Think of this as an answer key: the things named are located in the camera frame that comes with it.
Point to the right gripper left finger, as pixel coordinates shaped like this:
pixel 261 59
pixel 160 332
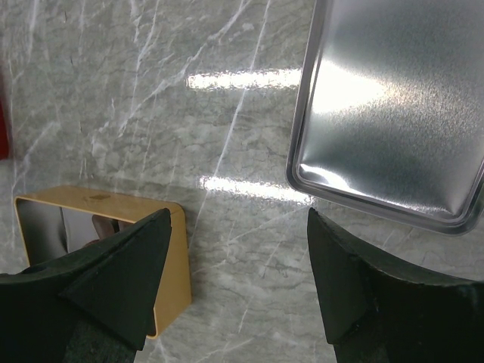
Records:
pixel 92 305

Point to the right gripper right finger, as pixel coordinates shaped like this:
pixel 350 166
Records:
pixel 376 307

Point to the grey tin lid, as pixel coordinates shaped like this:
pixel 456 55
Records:
pixel 389 112

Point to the red rectangular tray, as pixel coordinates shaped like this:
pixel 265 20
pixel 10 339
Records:
pixel 4 138

